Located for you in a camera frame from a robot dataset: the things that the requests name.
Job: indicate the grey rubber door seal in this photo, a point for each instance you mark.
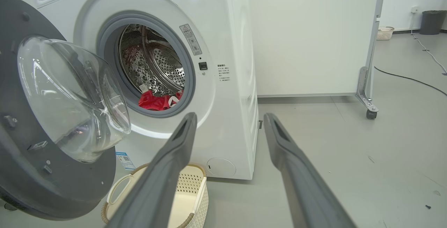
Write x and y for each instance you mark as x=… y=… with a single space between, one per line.
x=188 y=78

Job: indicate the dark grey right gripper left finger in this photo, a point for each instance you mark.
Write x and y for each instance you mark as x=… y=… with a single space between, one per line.
x=157 y=182

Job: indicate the red shorts with white trim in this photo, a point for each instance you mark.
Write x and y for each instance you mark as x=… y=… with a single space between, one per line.
x=176 y=97

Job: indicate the dark grey trash bin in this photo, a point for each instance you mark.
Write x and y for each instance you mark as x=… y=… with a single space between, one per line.
x=433 y=22

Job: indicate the red jersey with number print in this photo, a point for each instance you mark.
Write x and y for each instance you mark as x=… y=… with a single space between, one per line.
x=152 y=102

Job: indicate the round filter cover flap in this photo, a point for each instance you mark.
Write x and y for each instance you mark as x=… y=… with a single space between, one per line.
x=221 y=167

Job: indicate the cream perforated laundry basket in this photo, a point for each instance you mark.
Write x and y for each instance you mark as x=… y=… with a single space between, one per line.
x=185 y=200

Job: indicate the small white woven basket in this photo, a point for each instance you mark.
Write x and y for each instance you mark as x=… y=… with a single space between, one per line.
x=385 y=33

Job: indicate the dark round washer door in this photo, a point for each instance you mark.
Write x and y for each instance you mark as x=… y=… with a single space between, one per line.
x=21 y=172

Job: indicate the white partition panel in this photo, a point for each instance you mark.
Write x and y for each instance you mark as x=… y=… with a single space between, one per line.
x=314 y=36

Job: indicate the white front-load washing machine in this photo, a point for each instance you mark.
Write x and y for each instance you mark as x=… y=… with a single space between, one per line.
x=230 y=123

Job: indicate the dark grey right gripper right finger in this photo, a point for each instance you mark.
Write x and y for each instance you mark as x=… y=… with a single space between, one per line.
x=303 y=193

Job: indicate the grey warning sticker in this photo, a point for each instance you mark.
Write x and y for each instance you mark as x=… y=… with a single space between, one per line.
x=191 y=39

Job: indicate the blue energy label sticker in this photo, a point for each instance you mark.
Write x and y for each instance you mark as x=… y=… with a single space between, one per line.
x=125 y=161

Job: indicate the black door latch slot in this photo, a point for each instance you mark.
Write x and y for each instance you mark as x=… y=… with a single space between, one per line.
x=203 y=66

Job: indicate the grey metal partition leg with caster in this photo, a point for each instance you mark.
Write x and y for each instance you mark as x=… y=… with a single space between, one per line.
x=365 y=95

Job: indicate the steel perforated washer drum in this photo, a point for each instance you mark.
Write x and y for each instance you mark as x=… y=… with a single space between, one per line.
x=164 y=64

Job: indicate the white wall socket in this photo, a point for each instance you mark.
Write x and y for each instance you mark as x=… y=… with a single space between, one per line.
x=415 y=9

